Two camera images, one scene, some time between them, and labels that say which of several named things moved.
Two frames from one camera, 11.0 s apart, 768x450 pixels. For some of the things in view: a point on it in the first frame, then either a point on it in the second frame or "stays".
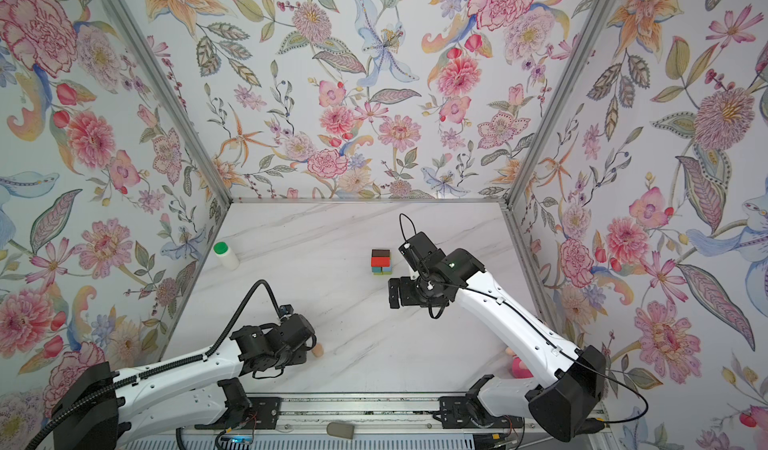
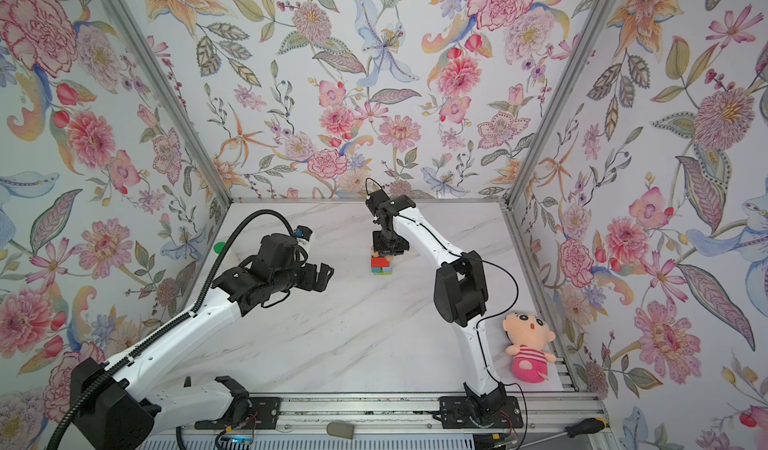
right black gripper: x=404 y=291 -> x=377 y=236
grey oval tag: x=340 y=430 stays
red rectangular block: x=380 y=261 stays
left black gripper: x=303 y=354 -> x=324 y=276
